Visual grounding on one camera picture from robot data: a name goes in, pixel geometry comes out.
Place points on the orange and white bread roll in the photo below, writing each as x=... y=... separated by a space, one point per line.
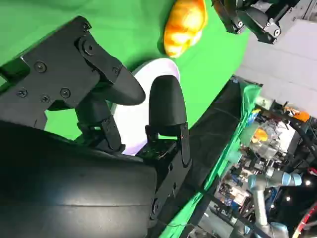
x=184 y=24

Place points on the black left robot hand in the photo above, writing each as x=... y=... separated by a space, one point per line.
x=255 y=15

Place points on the lilac plate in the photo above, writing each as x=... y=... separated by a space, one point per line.
x=161 y=69

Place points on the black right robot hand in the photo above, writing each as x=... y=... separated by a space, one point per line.
x=62 y=186

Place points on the green table cloth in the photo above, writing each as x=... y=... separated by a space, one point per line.
x=49 y=19

